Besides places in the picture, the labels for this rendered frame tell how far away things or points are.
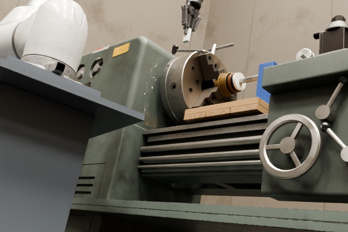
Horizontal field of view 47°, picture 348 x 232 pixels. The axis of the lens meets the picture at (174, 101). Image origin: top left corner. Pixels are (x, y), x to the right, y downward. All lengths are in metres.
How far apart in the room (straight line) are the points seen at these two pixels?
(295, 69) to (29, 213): 0.71
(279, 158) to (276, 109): 0.13
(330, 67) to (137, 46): 0.89
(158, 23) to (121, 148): 4.43
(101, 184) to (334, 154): 0.85
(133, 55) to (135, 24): 3.95
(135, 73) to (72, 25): 0.48
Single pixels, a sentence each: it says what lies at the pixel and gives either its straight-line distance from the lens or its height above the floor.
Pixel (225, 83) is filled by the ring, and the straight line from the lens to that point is 1.52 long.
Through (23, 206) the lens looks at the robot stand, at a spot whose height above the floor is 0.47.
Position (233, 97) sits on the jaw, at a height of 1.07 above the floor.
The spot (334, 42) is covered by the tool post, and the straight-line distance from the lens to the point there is 1.25.
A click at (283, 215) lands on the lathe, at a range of 0.92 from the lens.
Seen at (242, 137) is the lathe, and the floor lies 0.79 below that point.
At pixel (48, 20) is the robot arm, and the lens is 1.17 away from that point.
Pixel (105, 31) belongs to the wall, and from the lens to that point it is 5.31.
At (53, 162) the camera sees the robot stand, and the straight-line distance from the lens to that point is 1.02.
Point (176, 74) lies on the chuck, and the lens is 1.55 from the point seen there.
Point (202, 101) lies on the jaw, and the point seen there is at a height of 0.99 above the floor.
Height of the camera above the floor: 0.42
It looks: 21 degrees up
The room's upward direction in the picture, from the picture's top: 11 degrees clockwise
